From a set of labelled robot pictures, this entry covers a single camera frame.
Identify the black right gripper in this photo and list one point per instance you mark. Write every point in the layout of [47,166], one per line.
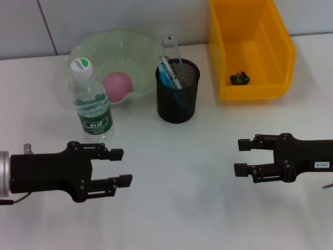
[304,156]

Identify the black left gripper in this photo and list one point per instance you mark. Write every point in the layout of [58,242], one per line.
[49,172]

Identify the green label water bottle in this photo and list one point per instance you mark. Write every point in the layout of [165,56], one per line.
[95,117]

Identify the green plastic wrapper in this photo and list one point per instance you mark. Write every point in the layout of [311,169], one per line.
[239,79]

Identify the pink peach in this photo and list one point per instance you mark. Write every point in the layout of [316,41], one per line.
[118,86]

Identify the silver white pen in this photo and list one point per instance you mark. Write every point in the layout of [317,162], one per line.
[170,71]

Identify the transparent plastic ruler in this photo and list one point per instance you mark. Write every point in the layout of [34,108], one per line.
[173,48]

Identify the black mesh pen cup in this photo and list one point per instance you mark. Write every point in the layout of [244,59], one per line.
[177,109]

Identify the translucent green fruit bowl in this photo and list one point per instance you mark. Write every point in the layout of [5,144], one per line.
[125,52]

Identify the yellow plastic bin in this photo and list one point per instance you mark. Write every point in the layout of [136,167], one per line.
[247,91]

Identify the silver left gripper plug stub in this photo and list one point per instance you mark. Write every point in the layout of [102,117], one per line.
[27,148]

